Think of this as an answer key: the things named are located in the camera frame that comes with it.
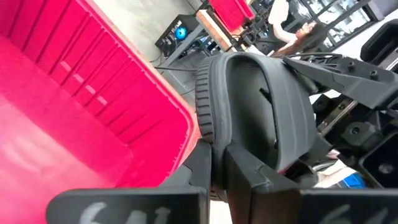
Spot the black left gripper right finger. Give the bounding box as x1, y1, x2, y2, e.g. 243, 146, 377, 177
225, 144, 398, 224

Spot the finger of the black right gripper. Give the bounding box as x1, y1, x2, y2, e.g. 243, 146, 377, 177
282, 54, 395, 110

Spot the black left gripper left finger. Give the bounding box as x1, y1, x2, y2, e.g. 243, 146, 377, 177
46, 141, 213, 224

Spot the black slide sandal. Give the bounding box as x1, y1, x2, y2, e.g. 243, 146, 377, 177
195, 51, 333, 190

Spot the red plastic bin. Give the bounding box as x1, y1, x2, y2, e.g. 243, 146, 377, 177
0, 0, 201, 224
207, 0, 256, 32

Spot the blue plastic box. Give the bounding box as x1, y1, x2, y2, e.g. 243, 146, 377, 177
337, 172, 368, 189

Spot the person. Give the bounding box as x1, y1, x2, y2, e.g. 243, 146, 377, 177
267, 0, 327, 58

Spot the wooden table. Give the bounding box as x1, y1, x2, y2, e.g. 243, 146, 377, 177
195, 8, 246, 52

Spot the black computer blue fan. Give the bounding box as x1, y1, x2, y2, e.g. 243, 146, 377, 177
154, 14, 201, 58

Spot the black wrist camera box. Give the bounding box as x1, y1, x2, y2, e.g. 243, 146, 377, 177
359, 136, 398, 189

